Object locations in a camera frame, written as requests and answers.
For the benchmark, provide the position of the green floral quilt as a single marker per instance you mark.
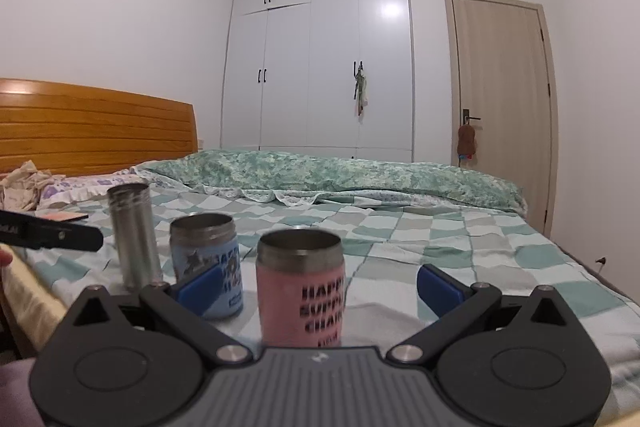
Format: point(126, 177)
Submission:
point(325, 174)

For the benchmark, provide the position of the wooden bed headboard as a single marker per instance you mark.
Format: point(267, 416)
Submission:
point(90, 127)

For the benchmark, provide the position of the green checked bed sheet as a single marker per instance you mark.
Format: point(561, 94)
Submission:
point(450, 237)

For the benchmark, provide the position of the flat pink dark-edged item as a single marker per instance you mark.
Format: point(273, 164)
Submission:
point(67, 217)

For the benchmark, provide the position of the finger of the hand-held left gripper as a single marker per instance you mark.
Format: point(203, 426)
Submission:
point(50, 234)

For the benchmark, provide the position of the crumpled beige cloth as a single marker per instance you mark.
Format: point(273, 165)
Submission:
point(22, 187)

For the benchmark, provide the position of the pink printed steel cup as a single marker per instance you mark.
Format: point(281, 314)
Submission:
point(290, 302)

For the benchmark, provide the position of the brown hanging plush toy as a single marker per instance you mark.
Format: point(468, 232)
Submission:
point(466, 142)

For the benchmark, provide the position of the purple floral pillow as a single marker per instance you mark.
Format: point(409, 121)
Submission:
point(80, 189)

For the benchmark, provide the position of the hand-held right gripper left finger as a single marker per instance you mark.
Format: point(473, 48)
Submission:
point(202, 291)

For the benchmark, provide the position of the person's left hand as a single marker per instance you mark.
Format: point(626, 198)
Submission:
point(4, 258)

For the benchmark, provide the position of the hanging green cloth bundle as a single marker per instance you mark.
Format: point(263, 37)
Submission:
point(360, 89)

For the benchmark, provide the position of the blue printed steel cup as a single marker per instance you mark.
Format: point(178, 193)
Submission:
point(200, 252)

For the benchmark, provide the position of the person's purple clothing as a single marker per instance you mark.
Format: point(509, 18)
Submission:
point(15, 392)

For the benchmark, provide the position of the wooden bed frame side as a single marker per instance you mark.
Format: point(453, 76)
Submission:
point(14, 312)

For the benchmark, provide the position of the beige room door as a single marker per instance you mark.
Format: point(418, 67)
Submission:
point(500, 107)

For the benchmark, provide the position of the white built-in wardrobe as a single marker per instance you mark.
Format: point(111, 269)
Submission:
point(310, 67)

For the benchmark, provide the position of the tall plain steel cup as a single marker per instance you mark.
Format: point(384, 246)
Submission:
point(134, 237)

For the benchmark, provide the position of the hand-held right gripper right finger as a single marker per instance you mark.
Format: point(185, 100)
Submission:
point(440, 293)

